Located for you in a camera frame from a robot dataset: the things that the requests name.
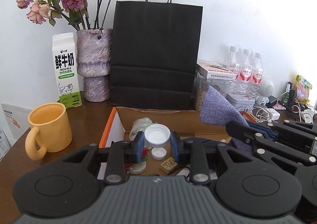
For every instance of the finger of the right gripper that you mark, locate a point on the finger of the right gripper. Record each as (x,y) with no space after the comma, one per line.
(270,124)
(243,132)

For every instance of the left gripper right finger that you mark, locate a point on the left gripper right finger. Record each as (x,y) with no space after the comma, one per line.
(191,152)

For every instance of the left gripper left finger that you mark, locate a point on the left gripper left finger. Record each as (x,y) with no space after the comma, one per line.
(119,154)

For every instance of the white round lid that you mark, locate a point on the white round lid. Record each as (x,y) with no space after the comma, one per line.
(137,168)

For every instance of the purple woven cloth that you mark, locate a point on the purple woven cloth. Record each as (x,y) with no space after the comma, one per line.
(216,110)

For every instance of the pale green mesh ball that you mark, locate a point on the pale green mesh ball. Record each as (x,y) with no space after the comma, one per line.
(139,125)

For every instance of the white charger block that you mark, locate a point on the white charger block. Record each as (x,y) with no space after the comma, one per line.
(273,114)

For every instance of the small red rose decoration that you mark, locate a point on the small red rose decoration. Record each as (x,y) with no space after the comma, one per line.
(129,166)

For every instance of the small brown matchbox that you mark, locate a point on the small brown matchbox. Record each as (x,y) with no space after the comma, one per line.
(169,165)

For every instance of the white illustrated tin box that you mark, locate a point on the white illustrated tin box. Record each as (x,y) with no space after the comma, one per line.
(240,101)

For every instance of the black power adapter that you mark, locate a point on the black power adapter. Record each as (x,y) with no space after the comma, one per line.
(272,101)

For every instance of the small white cap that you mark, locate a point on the small white cap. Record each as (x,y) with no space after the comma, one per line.
(158,153)

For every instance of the white robot figurine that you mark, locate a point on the white robot figurine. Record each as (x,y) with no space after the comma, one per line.
(264,92)

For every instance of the red pumpkin cardboard box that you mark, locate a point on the red pumpkin cardboard box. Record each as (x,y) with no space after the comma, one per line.
(186,123)

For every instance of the colourful snack packet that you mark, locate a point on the colourful snack packet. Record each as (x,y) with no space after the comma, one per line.
(302,88)

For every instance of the middle water bottle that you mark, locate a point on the middle water bottle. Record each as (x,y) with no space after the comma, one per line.
(245,72)

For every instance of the water bottle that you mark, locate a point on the water bottle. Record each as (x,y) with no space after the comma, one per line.
(256,76)
(245,72)
(231,63)

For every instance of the right water bottle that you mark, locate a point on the right water bottle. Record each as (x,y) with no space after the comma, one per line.
(256,76)

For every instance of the white flat box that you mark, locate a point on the white flat box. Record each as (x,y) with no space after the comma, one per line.
(212,70)

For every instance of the left water bottle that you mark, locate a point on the left water bottle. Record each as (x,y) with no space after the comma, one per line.
(231,63)

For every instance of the yellow ceramic mug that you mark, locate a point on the yellow ceramic mug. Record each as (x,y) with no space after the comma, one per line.
(50,130)

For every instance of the black paper shopping bag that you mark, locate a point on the black paper shopping bag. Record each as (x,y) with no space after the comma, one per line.
(154,54)

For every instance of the purple textured vase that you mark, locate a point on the purple textured vase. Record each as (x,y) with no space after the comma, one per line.
(93,62)

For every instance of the white green milk carton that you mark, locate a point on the white green milk carton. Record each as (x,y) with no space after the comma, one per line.
(65,66)

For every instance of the white wired earphones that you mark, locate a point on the white wired earphones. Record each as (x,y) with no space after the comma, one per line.
(261,114)

